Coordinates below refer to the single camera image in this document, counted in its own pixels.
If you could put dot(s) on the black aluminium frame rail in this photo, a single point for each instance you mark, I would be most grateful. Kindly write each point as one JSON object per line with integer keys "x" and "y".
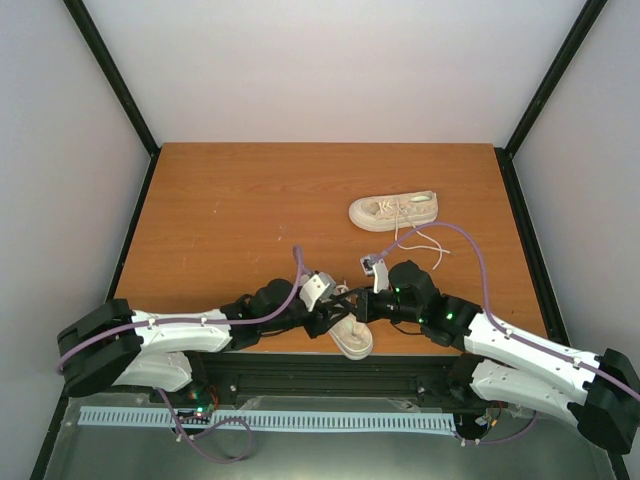
{"x": 438, "y": 381}

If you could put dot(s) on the white lace sneaker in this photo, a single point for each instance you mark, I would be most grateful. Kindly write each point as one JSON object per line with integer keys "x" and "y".
{"x": 354, "y": 339}
{"x": 384, "y": 213}

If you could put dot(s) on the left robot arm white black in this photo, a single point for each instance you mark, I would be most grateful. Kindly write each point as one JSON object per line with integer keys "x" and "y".
{"x": 228, "y": 328}

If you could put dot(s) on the right black frame post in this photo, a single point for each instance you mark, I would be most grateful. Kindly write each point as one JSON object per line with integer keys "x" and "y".
{"x": 570, "y": 46}

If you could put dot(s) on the left black frame post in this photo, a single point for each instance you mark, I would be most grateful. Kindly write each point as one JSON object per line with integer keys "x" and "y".
{"x": 91, "y": 35}

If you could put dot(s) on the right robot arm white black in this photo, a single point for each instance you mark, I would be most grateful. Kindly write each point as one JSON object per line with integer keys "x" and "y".
{"x": 598, "y": 394}

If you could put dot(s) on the black frame post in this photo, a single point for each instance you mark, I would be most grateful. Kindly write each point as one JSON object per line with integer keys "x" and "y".
{"x": 91, "y": 35}
{"x": 570, "y": 46}

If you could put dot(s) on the light blue cable duct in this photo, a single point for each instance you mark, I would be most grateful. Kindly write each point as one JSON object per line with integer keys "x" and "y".
{"x": 270, "y": 421}

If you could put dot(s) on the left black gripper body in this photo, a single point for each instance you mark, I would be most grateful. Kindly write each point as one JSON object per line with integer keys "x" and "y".
{"x": 282, "y": 325}

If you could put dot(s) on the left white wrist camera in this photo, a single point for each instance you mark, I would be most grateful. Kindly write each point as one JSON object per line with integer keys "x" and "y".
{"x": 315, "y": 287}

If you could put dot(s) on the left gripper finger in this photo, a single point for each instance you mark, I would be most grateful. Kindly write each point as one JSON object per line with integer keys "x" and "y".
{"x": 344, "y": 303}
{"x": 327, "y": 321}

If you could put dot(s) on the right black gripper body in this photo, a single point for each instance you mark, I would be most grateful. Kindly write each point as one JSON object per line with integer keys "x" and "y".
{"x": 371, "y": 311}

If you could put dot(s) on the green lit circuit board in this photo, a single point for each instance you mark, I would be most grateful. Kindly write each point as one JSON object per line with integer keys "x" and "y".
{"x": 202, "y": 403}

